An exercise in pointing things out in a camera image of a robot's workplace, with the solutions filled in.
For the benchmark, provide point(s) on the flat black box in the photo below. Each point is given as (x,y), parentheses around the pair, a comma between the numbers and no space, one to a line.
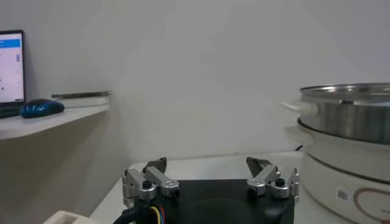
(82,94)

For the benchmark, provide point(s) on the white side desk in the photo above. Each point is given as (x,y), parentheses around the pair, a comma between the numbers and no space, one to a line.
(45,120)

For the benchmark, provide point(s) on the white electric cooker pot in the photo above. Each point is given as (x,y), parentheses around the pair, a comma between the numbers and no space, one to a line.
(335,170)

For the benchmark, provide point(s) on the blue computer mouse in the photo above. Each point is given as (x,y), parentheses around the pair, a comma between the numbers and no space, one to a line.
(41,108)

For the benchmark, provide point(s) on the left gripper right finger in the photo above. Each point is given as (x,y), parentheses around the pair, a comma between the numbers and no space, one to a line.
(265,176)

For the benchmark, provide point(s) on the perforated steel steamer basket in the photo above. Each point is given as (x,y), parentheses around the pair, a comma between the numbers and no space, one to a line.
(350,118)

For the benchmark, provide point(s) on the open black laptop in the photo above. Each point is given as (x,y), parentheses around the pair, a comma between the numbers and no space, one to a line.
(10,70)

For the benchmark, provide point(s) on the flat white box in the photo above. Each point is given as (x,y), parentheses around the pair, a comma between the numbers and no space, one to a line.
(85,102)

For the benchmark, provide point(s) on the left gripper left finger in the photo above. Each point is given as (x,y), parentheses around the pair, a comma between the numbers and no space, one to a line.
(152,178)

